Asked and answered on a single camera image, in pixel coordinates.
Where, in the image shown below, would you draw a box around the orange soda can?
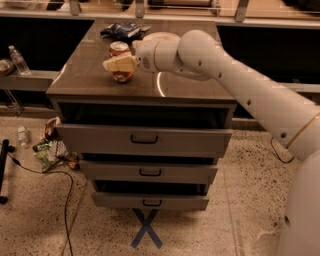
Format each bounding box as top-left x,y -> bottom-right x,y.
109,41 -> 133,83

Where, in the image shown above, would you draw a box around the white paper bowl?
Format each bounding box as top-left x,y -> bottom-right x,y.
142,32 -> 180,41

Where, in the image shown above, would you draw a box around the bowl on left ledge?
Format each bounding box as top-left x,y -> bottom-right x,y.
0,59 -> 15,76

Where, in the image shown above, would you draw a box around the middle grey drawer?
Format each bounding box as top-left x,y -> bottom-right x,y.
80,160 -> 217,184

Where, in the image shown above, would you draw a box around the grey drawer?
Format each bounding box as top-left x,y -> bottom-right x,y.
92,192 -> 209,211
57,124 -> 231,157
80,160 -> 217,184

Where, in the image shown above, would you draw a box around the grey drawer cabinet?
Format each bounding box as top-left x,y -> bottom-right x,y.
47,22 -> 237,197

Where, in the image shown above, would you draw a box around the water bottle on floor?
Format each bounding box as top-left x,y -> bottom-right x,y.
17,126 -> 29,147

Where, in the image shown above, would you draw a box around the bottom grey drawer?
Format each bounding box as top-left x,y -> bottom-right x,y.
92,192 -> 209,211

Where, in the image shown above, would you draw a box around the green snack bags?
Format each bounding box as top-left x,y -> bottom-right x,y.
32,140 -> 68,172

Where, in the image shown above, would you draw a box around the blue tape cross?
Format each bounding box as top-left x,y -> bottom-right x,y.
131,208 -> 163,249

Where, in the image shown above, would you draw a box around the black floor cable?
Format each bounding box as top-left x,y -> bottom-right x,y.
0,141 -> 75,256

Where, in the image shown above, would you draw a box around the black stand leg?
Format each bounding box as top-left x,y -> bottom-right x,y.
0,139 -> 15,205

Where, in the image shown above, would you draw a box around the clear water bottle on ledge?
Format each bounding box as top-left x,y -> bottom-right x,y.
9,45 -> 31,75

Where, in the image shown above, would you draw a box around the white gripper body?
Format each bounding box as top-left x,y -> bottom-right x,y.
135,40 -> 159,72

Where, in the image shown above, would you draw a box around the brown snack bag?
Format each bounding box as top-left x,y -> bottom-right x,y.
43,117 -> 61,140

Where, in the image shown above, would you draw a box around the blue chip bag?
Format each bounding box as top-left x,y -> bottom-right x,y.
100,23 -> 151,41

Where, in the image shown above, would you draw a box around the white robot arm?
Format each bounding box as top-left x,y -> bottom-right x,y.
103,30 -> 320,256

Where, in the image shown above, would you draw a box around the top grey drawer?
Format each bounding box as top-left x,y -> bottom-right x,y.
57,124 -> 231,157

